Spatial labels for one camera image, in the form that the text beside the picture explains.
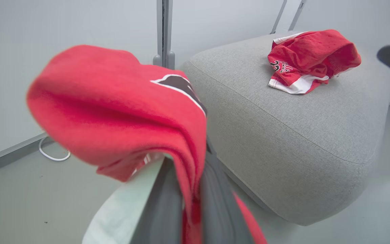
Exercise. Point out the grey partition post with slot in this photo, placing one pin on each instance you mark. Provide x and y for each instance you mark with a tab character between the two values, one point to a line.
164	34

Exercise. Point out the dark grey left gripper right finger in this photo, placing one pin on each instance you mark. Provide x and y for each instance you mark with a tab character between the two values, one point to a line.
218	210

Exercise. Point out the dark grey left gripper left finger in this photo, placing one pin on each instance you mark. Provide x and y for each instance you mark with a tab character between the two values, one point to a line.
163	210

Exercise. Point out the red garment with black logo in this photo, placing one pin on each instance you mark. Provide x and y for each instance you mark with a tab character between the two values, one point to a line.
113	112

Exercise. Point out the red and white jersey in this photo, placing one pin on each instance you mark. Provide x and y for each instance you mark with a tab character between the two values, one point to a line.
310	54

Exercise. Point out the grey slanted metal bar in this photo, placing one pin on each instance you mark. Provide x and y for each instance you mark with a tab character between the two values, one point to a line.
279	17
297	13

